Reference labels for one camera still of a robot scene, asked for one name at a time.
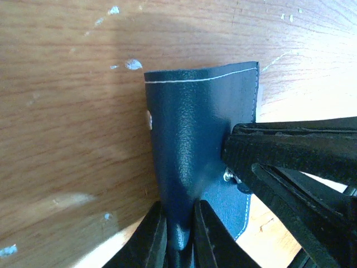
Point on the blue leather card holder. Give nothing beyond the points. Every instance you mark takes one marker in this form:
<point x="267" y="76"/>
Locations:
<point x="191" y="113"/>

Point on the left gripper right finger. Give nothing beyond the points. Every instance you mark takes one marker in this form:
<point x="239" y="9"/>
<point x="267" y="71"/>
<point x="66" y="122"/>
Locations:
<point x="213" y="245"/>

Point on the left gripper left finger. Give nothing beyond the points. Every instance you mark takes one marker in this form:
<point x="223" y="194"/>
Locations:
<point x="147" y="245"/>

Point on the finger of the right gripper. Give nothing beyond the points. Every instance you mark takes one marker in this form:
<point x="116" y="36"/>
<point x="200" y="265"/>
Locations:
<point x="281" y="171"/>
<point x="336" y="128"/>

